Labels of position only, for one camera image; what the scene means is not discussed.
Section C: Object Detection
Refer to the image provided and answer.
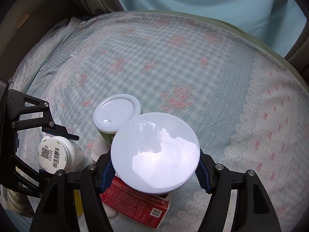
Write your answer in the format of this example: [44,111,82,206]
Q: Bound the checkered floral bed sheet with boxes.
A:
[9,12,308,231]

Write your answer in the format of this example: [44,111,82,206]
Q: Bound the white round jar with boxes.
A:
[110,113,200,194]

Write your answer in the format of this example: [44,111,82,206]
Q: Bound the yellow tape roll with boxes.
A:
[74,190,83,217]

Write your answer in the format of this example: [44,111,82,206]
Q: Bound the white pill bottle barcode lid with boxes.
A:
[38,136,83,174]

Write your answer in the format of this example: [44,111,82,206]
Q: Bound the red cardboard box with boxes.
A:
[100,177,173,229]

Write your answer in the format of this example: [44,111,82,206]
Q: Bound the white earbuds case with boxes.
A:
[90,136,110,162]

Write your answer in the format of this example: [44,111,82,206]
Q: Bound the green jar white lid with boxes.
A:
[93,94,142,145]

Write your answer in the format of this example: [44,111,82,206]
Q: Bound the light blue hanging cloth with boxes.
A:
[119,0,306,56]

